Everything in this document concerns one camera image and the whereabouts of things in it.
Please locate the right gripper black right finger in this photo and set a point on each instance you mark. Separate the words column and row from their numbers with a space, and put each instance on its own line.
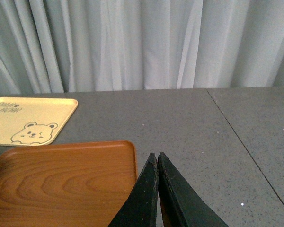
column 180, row 204

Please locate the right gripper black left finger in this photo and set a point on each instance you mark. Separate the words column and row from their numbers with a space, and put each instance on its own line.
column 140, row 209

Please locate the brown wooden tray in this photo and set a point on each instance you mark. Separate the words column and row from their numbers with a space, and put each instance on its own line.
column 67, row 185

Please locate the yellow bear tray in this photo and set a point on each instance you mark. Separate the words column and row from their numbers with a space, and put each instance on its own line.
column 27, row 121

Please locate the grey curtain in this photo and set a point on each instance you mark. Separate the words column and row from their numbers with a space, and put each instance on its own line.
column 57, row 46

